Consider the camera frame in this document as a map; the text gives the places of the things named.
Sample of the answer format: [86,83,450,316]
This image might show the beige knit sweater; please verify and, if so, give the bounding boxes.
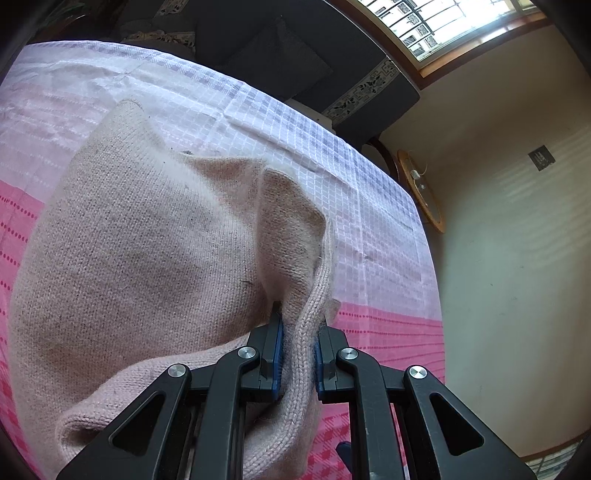
[8,100,338,479]

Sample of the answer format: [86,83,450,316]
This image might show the pink checkered bed sheet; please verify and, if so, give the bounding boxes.
[1,41,445,479]

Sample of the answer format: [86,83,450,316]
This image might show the round wooden side table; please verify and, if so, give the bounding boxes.
[396,150,446,234]

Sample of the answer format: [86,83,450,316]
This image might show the dark square throw cushion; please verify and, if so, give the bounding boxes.
[217,17,332,101]

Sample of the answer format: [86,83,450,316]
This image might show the dark sofa with patterned stripes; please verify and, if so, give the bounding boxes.
[113,0,420,146]

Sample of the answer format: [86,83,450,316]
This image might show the large barred window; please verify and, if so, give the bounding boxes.
[329,1,551,90]

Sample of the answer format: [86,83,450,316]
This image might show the black wall switch plate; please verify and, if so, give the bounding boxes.
[528,145,556,171]

